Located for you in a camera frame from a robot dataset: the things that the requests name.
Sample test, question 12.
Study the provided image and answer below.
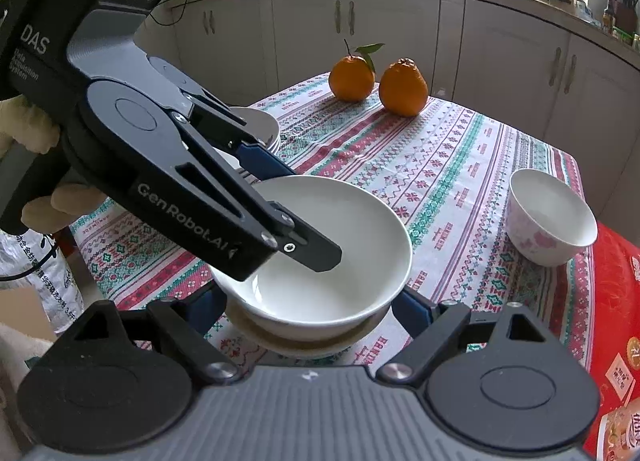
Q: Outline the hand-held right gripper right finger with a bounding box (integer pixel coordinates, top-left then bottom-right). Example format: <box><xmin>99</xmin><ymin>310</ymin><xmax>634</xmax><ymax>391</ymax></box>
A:
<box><xmin>376</xmin><ymin>288</ymin><xmax>552</xmax><ymax>388</ymax></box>

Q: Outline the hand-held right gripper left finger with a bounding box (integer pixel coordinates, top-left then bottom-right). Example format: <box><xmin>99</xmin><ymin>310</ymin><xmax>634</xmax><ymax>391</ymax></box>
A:
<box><xmin>59</xmin><ymin>286</ymin><xmax>242</xmax><ymax>388</ymax></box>

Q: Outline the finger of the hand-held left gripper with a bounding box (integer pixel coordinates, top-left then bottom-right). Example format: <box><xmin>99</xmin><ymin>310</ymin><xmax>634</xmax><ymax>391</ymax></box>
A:
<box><xmin>125</xmin><ymin>116</ymin><xmax>344</xmax><ymax>283</ymax></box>
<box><xmin>149</xmin><ymin>56</ymin><xmax>297</xmax><ymax>183</ymax></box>

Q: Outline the small white floral plate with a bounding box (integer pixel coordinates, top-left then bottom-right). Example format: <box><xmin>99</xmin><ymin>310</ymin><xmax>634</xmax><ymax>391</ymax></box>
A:
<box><xmin>227</xmin><ymin>107</ymin><xmax>279</xmax><ymax>144</ymax></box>

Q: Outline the white bowl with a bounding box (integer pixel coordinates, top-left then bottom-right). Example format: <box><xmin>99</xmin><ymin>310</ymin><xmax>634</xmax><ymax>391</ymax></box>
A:
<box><xmin>209</xmin><ymin>176</ymin><xmax>414</xmax><ymax>342</ymax></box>
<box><xmin>229</xmin><ymin>308</ymin><xmax>391</xmax><ymax>358</ymax></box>
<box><xmin>506</xmin><ymin>168</ymin><xmax>599</xmax><ymax>268</ymax></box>

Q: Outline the person's left hand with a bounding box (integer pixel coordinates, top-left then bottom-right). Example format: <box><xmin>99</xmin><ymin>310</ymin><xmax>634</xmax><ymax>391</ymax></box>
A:
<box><xmin>0</xmin><ymin>93</ymin><xmax>109</xmax><ymax>235</ymax></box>

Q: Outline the orange with green leaf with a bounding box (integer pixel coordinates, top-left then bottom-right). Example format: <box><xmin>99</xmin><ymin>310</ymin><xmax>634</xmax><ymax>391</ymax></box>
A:
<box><xmin>328</xmin><ymin>38</ymin><xmax>386</xmax><ymax>102</ymax></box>

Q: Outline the patterned tablecloth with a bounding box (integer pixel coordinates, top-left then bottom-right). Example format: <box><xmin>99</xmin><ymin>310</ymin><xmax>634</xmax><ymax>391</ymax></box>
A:
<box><xmin>70</xmin><ymin>72</ymin><xmax>599</xmax><ymax>371</ymax></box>

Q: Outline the orange without leaf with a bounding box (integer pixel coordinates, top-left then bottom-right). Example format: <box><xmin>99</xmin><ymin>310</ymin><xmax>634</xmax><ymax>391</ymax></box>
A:
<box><xmin>378</xmin><ymin>58</ymin><xmax>430</xmax><ymax>117</ymax></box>

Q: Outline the white printed sack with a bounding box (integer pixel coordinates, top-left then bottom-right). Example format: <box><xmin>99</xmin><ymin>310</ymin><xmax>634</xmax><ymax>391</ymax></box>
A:
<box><xmin>0</xmin><ymin>230</ymin><xmax>87</xmax><ymax>338</ymax></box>

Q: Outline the beige fleece cloth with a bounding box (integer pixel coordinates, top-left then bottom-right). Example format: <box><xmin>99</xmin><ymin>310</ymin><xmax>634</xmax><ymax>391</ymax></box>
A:
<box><xmin>0</xmin><ymin>325</ymin><xmax>57</xmax><ymax>394</ymax></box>

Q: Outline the red printed box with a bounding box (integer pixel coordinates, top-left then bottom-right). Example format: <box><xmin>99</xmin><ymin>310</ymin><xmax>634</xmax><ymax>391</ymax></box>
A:
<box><xmin>582</xmin><ymin>223</ymin><xmax>640</xmax><ymax>461</ymax></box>

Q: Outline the white kitchen cabinet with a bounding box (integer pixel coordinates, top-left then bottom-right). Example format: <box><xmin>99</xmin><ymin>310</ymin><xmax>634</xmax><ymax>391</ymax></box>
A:
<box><xmin>150</xmin><ymin>0</ymin><xmax>640</xmax><ymax>242</ymax></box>

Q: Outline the knife block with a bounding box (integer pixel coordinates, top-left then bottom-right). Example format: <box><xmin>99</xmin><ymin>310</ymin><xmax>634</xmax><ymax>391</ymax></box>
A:
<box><xmin>612</xmin><ymin>0</ymin><xmax>639</xmax><ymax>35</ymax></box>

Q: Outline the black power cable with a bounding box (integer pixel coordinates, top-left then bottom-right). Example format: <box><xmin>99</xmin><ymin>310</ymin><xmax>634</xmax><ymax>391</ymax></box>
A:
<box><xmin>149</xmin><ymin>0</ymin><xmax>195</xmax><ymax>28</ymax></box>

